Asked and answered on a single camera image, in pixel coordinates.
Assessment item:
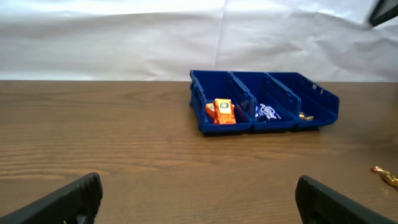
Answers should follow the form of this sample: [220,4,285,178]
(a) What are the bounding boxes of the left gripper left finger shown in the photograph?
[0,172,104,224]

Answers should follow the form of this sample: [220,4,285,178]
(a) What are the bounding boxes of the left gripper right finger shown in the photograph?
[294,174,398,224]

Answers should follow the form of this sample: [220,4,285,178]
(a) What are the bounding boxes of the blue candy pack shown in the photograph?
[255,103,282,121]

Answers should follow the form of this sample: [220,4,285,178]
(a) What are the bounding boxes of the orange candy box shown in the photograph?
[205,103,216,121]
[213,98,237,125]

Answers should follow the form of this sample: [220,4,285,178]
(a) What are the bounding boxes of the blue tray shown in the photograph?
[189,69,340,136]

